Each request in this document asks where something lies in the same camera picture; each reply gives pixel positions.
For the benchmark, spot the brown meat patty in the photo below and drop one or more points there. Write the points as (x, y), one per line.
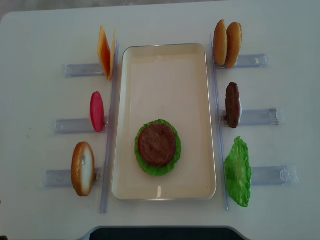
(158, 144)
(232, 105)

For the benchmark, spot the red tomato slice on tray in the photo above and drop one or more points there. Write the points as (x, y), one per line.
(139, 138)

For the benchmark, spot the green lettuce leaf on tray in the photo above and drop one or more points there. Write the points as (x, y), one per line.
(153, 170)

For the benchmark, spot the standing red tomato slice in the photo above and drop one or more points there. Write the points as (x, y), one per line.
(97, 112)

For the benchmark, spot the pale yellow cheese slice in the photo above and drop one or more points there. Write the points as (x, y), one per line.
(112, 55)

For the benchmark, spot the orange cheese slice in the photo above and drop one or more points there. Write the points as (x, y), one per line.
(104, 52)

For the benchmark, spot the standing bread slice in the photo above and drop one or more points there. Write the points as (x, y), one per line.
(83, 169)

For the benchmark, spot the standing green lettuce leaf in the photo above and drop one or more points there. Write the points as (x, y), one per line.
(238, 173)

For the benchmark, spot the clear holder under tomato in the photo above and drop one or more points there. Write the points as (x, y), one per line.
(72, 126)

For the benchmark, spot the clear holder under cheese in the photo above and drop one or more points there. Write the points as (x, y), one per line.
(82, 70)

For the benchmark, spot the clear holder under patties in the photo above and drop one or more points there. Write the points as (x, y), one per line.
(261, 117)

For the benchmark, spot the clear holder under bread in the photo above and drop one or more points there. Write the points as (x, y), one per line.
(51, 179)

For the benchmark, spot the clear holder under lettuce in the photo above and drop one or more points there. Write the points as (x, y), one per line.
(274, 176)

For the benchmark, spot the cream rectangular tray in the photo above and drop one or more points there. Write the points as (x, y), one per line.
(167, 82)

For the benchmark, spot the golden bun half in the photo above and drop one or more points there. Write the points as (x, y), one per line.
(220, 43)
(234, 44)

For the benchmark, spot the clear holder under buns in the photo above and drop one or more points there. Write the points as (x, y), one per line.
(253, 61)

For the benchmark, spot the black base at table edge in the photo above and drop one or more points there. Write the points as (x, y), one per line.
(164, 233)

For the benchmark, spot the left long clear rail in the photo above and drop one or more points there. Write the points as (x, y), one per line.
(110, 136)

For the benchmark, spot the long clear rail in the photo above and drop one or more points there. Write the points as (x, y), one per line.
(218, 126)
(110, 136)

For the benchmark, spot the right long clear rail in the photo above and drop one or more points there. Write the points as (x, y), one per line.
(218, 126)

